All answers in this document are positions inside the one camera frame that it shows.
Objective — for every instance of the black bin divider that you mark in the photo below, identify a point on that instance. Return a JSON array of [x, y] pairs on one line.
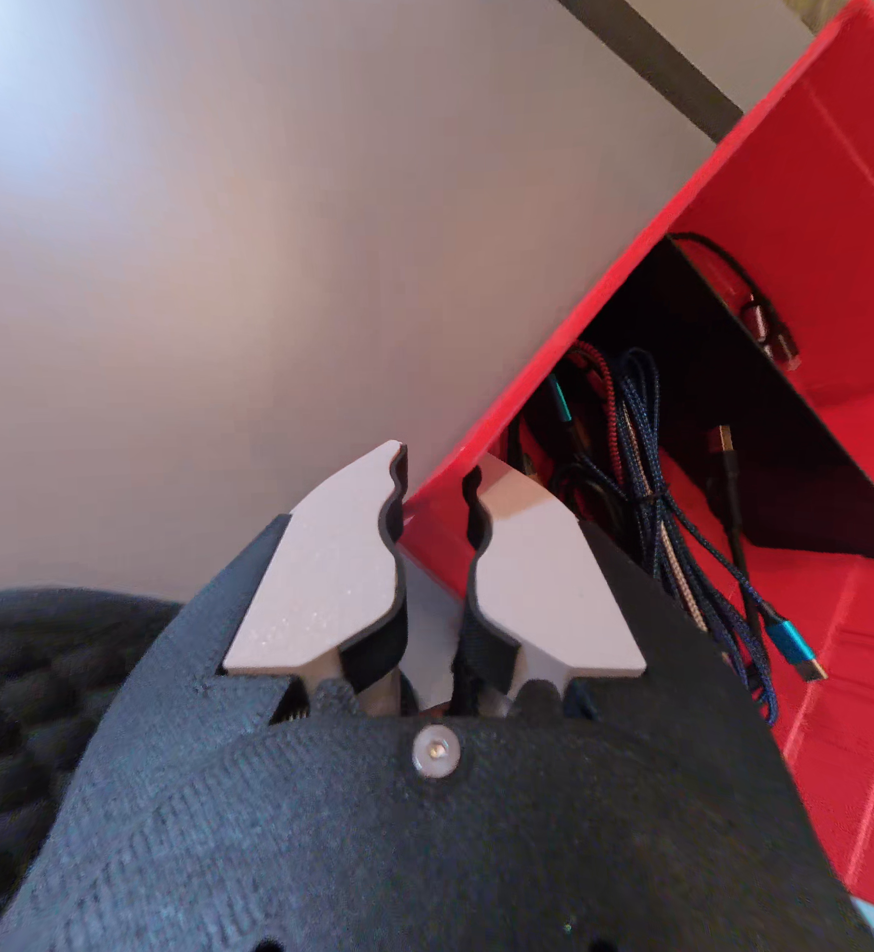
[[704, 372]]

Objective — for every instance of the red plastic bin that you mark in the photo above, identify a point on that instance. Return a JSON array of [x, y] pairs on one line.
[[816, 186]]

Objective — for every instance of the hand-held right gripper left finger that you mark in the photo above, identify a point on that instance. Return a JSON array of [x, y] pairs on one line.
[[318, 580]]

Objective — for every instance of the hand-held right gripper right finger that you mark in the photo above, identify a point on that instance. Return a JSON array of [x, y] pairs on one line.
[[548, 595]]

